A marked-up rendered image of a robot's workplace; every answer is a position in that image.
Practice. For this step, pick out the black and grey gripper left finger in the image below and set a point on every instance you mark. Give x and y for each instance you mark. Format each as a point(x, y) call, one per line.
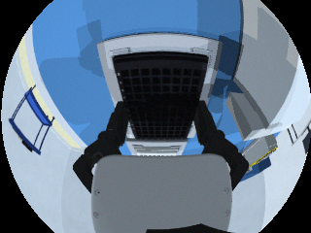
point(108, 143)

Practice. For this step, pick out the blue bench mat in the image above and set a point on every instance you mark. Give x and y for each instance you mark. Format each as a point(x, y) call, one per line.
point(65, 37)

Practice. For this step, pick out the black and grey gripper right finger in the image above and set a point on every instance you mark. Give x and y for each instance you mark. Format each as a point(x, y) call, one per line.
point(207, 133)

